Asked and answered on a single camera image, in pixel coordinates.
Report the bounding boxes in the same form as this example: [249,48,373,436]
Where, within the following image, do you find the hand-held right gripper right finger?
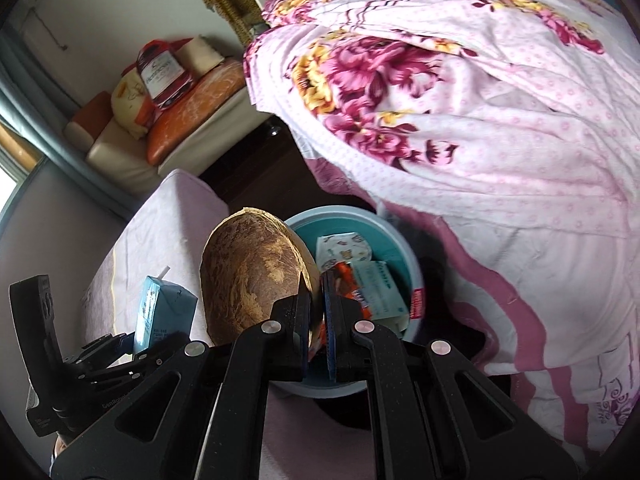
[322,270,581,480]

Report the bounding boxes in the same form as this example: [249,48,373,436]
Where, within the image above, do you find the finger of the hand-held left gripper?
[127,332,190,370]
[80,332,138,362]

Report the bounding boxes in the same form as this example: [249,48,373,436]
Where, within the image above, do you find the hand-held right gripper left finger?
[50,280,313,480]

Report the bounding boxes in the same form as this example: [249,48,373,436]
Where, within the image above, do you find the blue drink carton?
[132,266,199,356]

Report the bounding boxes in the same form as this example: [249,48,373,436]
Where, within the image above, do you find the orange snack packet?
[332,260,377,322]

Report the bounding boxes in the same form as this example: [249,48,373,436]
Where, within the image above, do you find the brown coconut shell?
[200,206,321,353]

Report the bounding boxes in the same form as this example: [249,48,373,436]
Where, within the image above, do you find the cartoon print face mask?
[315,232,373,274]

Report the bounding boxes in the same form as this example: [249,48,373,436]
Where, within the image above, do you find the teal plastic bin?
[272,205,427,400]

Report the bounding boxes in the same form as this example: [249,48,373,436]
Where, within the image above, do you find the white cardboard box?
[350,260,409,337]

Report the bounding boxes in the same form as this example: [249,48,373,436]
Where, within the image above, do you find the window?
[0,120,36,222]

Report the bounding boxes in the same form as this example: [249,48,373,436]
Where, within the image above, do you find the cream leather sofa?
[62,35,281,197]

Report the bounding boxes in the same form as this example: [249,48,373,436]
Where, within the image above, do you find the teal curtain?
[0,30,96,177]

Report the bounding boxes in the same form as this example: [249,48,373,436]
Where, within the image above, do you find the orange seat cushion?
[146,60,249,166]

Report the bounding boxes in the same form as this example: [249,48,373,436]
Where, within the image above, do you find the cream printed pillow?
[111,71,161,141]

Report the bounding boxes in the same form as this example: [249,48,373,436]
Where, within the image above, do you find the pink floral bed sheet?
[243,0,640,241]

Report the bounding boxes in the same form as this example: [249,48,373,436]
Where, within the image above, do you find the white pillow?
[177,35,226,79]

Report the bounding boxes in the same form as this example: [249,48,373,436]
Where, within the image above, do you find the brown patterned curtain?
[186,0,271,47]

